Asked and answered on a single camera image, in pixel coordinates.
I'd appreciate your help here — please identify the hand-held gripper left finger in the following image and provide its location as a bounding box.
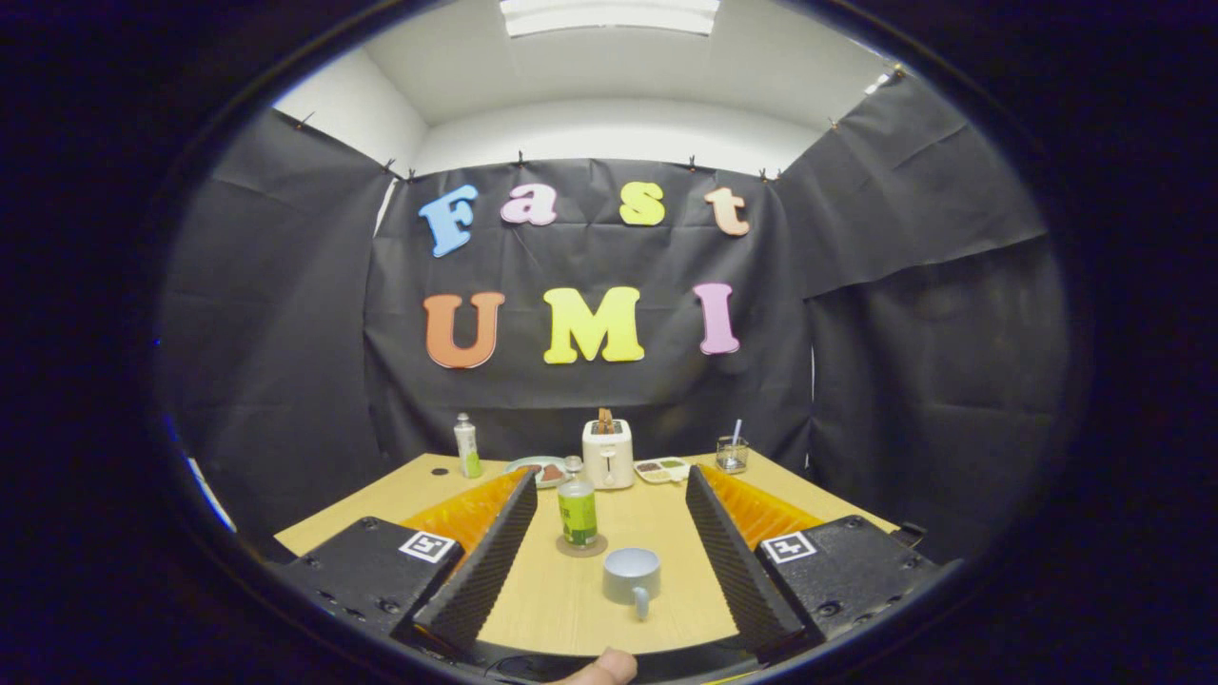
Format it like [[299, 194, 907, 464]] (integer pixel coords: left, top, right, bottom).
[[269, 466, 540, 657]]

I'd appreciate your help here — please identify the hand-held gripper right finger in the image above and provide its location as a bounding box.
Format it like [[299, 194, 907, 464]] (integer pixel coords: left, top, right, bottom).
[[685, 463, 938, 657]]

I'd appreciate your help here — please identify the green label juice bottle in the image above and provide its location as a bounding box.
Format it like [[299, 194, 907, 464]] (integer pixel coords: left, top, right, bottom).
[[557, 456, 599, 548]]

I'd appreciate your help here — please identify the light grey cup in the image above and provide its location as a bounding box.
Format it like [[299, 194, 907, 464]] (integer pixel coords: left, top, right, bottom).
[[602, 547, 662, 621]]

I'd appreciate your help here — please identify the wooden table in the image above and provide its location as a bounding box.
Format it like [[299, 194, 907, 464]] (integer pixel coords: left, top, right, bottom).
[[274, 452, 900, 657]]

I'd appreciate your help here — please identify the green plate with food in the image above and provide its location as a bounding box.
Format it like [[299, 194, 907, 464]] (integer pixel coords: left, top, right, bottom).
[[505, 456, 569, 489]]

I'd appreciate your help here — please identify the white and green tube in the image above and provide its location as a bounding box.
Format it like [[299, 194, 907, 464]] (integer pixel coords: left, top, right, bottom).
[[454, 412, 482, 480]]

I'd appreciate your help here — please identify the white toaster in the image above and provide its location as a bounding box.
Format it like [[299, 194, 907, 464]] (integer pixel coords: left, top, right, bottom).
[[582, 419, 635, 491]]

